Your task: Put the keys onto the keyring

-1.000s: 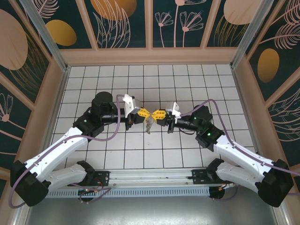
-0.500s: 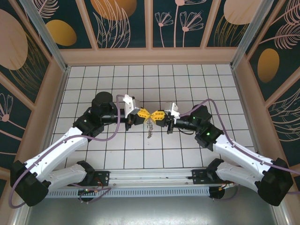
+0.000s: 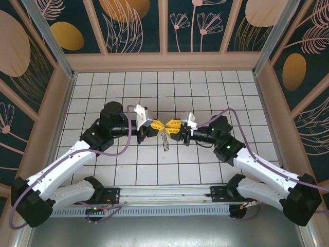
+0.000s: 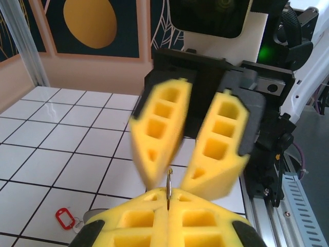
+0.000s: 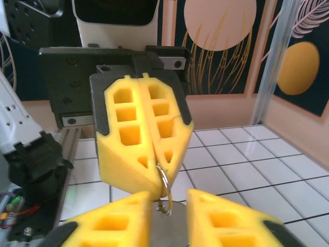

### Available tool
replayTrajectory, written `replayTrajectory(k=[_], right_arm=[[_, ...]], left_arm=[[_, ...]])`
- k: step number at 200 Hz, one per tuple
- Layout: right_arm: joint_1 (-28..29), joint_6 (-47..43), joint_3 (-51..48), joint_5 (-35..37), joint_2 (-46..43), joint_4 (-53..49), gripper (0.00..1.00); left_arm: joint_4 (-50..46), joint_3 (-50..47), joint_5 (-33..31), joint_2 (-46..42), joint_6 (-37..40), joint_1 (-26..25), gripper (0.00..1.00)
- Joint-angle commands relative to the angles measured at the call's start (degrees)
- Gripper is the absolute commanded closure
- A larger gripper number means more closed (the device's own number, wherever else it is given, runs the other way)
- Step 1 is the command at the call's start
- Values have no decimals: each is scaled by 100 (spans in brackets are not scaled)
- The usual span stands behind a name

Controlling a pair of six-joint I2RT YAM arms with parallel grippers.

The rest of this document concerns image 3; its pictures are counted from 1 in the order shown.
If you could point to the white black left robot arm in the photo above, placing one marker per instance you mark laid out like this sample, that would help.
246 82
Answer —
64 164

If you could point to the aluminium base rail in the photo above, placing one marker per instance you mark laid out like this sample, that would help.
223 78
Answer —
164 193

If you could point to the grey metal front sheet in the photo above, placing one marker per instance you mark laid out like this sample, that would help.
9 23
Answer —
164 231

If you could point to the metal key holder with rings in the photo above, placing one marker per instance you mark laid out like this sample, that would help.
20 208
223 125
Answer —
165 144

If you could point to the wall panel with gold oval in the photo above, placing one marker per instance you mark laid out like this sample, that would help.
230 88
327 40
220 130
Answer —
77 15

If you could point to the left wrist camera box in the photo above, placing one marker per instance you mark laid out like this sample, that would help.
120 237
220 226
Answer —
142 117

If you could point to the side wall panel peach disc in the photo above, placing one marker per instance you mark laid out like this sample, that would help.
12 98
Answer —
15 51

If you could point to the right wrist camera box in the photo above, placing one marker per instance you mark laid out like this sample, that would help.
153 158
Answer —
189 119

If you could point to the aluminium corner post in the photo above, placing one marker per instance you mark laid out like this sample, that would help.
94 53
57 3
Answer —
54 43
272 38

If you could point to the wall panel with orange circle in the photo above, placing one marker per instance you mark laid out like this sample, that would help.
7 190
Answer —
128 38

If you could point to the wall panel with pink flowers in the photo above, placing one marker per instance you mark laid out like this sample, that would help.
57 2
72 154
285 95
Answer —
190 38

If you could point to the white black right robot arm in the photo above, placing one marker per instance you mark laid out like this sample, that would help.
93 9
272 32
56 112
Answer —
257 164

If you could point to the wall panel with peach circle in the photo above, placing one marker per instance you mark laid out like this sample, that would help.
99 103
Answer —
244 38

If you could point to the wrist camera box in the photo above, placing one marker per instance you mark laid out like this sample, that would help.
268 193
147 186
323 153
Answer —
189 119
142 117

